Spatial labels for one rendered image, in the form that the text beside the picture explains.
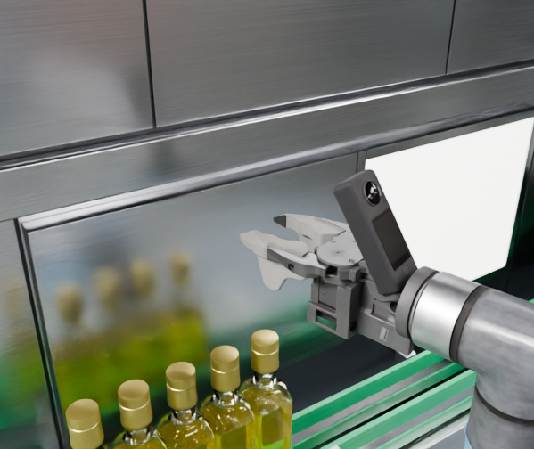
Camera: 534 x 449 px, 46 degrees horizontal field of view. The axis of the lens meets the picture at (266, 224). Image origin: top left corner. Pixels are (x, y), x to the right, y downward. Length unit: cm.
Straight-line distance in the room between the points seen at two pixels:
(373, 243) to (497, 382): 16
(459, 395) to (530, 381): 55
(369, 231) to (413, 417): 50
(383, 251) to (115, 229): 33
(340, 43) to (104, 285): 45
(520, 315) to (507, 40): 68
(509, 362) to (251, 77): 47
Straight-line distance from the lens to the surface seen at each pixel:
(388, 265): 59
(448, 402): 109
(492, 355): 56
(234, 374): 76
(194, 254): 82
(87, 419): 70
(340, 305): 63
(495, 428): 60
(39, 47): 71
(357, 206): 58
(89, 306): 79
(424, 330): 58
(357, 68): 92
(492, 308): 57
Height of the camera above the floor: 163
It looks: 27 degrees down
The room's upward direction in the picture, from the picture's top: straight up
